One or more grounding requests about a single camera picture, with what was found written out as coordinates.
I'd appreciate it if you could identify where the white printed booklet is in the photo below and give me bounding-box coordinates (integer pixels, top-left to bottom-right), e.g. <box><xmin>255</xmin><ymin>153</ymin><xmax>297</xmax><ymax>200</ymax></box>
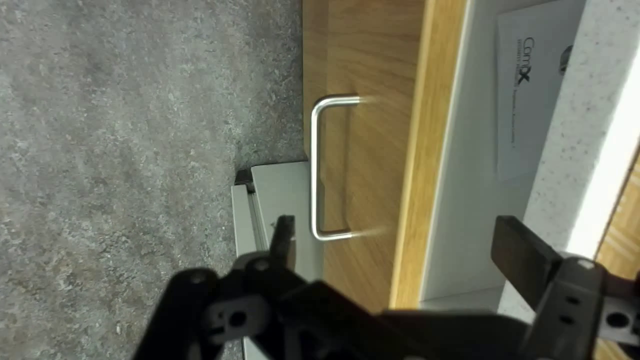
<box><xmin>493</xmin><ymin>0</ymin><xmax>584</xmax><ymax>184</ymax></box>

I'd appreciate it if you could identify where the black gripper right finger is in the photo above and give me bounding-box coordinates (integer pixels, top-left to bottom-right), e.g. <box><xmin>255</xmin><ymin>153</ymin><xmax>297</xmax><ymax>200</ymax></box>
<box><xmin>489</xmin><ymin>214</ymin><xmax>640</xmax><ymax>360</ymax></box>

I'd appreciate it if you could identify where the silver metal drawer handle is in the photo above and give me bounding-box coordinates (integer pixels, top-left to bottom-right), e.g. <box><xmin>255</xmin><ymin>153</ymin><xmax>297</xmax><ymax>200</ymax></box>
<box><xmin>308</xmin><ymin>93</ymin><xmax>390</xmax><ymax>243</ymax></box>

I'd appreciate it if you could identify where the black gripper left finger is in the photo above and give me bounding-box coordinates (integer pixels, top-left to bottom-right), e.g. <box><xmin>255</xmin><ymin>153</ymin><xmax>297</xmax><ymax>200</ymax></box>
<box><xmin>132</xmin><ymin>214</ymin><xmax>316</xmax><ymax>360</ymax></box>

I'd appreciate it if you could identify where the wooden front drawer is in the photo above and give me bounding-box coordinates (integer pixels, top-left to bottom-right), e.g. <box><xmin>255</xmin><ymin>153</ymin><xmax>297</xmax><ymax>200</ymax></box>
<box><xmin>302</xmin><ymin>0</ymin><xmax>589</xmax><ymax>316</ymax></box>

